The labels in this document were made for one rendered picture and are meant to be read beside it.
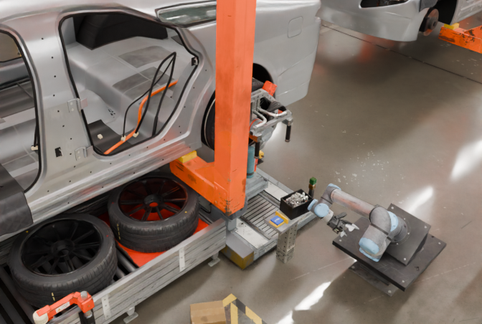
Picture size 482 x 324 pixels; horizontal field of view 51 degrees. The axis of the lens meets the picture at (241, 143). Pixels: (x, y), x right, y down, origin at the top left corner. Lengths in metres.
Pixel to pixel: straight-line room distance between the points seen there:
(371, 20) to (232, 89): 3.15
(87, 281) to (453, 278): 2.67
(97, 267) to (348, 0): 3.99
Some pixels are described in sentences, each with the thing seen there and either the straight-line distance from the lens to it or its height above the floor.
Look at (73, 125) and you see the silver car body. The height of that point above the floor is 1.33.
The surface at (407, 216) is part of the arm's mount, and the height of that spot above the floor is 0.51.
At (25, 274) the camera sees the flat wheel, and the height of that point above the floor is 0.51.
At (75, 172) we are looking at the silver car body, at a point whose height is 0.99.
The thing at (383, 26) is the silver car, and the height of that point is 0.92.
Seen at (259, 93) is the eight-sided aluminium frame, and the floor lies 1.12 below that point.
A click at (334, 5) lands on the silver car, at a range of 6.08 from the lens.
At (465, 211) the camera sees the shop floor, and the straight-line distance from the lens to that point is 4.96.
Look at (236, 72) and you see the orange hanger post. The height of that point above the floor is 1.64.
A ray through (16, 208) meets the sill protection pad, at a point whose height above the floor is 0.93.
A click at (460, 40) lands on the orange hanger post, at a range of 6.88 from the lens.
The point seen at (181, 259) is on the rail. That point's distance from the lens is 3.64.
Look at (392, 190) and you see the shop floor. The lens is 4.93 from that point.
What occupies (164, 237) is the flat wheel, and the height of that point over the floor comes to 0.41.
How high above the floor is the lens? 2.97
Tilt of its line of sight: 35 degrees down
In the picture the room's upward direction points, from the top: 3 degrees clockwise
